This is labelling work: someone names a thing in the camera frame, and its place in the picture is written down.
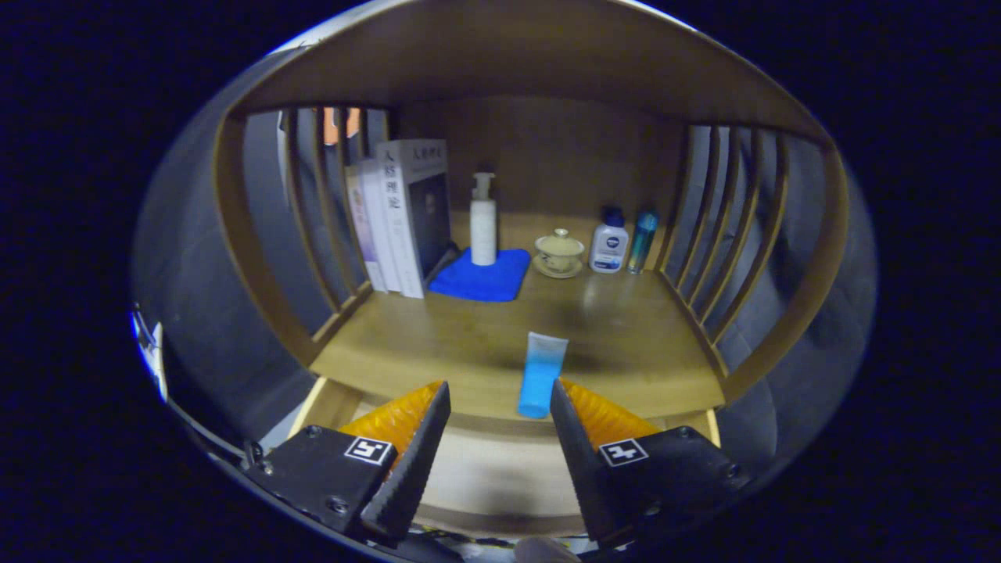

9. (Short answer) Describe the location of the white pump bottle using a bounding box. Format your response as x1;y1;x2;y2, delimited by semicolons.
470;173;499;267

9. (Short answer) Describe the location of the beige lidded teacup with saucer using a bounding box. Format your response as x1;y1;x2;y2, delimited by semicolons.
533;228;586;279

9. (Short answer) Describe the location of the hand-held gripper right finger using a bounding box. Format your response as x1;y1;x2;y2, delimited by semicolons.
550;378;755;547

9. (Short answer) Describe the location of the wooden drawer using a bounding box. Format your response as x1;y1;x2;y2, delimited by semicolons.
289;375;724;540

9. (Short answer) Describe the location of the thick white and black book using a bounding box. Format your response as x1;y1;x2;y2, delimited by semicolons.
375;139;454;299

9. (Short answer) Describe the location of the thin white book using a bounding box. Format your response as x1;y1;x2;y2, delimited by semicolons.
360;156;404;295

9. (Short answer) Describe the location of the teal slim bottle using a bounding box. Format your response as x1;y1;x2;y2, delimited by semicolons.
626;207;660;275

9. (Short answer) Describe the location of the wooden cabinet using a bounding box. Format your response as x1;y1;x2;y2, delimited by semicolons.
211;0;853;407

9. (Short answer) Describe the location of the blue cosmetic tube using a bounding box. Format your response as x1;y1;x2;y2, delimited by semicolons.
516;332;569;419

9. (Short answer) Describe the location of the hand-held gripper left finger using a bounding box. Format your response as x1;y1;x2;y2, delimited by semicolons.
246;381;453;546

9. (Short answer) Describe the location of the wooden countertop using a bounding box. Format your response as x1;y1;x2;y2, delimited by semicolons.
309;211;727;419

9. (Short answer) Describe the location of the black backdrop cloth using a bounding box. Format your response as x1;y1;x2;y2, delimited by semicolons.
133;109;877;470

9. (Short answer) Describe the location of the pale purple book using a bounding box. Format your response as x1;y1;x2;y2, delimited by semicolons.
345;163;388;293

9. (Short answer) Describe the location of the blue folded cloth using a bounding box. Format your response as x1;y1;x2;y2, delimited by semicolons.
428;248;532;303

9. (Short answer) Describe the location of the white lotion bottle blue cap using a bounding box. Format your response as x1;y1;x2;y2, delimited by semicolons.
589;206;630;274

